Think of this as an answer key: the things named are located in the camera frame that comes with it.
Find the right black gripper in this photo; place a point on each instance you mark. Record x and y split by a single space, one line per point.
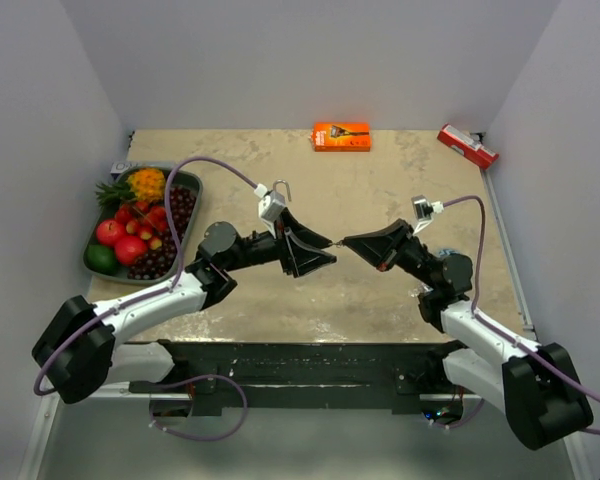
380 248

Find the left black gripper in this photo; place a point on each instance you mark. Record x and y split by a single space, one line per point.
298 249

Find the brass padlock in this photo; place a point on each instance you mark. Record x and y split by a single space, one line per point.
282 187

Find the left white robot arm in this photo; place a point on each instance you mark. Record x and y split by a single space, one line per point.
75 353

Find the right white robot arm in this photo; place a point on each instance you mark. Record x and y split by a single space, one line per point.
533 385

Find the blue zigzag patterned pouch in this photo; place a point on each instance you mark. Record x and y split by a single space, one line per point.
444 252

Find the orange razor box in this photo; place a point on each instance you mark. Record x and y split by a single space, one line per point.
341 137

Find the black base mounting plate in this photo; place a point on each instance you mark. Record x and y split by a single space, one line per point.
403 378

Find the red white box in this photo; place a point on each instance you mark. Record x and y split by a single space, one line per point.
471 149

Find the red apple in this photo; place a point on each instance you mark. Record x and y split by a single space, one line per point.
109 232
128 249

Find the green lime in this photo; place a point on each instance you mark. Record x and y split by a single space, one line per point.
102 259

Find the small white blue box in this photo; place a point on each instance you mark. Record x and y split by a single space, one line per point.
118 168

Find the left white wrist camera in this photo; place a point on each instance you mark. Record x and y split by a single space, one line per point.
270 205

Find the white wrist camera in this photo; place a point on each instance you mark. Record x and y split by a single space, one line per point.
425 211
270 205

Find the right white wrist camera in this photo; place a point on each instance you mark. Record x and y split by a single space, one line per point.
425 211

